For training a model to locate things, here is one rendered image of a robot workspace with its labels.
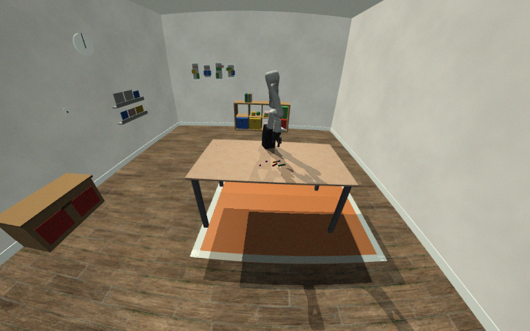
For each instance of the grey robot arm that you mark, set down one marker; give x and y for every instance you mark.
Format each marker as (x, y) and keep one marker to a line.
(274, 102)

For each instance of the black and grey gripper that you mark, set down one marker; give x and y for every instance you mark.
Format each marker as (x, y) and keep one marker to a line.
(275, 136)

